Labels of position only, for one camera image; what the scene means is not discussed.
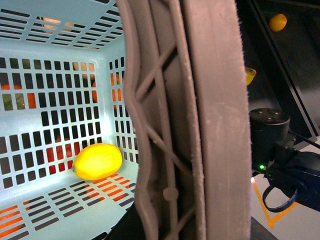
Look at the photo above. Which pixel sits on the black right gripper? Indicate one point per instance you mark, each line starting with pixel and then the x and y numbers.
pixel 297 174

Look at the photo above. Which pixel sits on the grey basket handle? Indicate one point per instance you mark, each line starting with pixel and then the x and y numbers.
pixel 185 90

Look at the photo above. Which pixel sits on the yellow lemon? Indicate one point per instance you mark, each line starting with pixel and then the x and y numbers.
pixel 97 161

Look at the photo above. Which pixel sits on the light blue shopping basket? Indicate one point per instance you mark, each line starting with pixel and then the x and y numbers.
pixel 62 64

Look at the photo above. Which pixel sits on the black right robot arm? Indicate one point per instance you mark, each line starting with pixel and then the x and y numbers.
pixel 269 128

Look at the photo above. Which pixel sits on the orange on upper shelf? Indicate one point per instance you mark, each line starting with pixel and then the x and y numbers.
pixel 277 22

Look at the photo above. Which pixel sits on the yellow banana tip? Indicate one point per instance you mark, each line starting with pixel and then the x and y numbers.
pixel 250 75

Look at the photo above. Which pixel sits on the black shelf frame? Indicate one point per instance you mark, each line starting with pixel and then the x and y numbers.
pixel 277 73

